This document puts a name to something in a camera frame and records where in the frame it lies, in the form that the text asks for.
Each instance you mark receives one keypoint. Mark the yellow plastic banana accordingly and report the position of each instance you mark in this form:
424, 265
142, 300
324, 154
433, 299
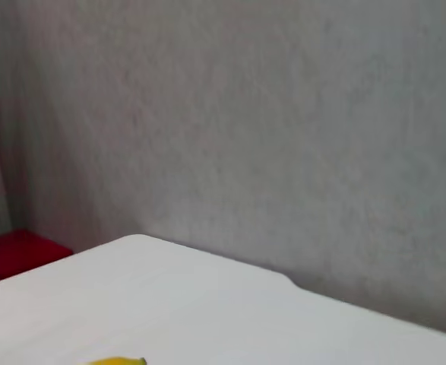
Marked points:
120, 361

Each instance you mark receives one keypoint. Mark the red box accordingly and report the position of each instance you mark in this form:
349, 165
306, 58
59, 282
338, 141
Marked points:
17, 252

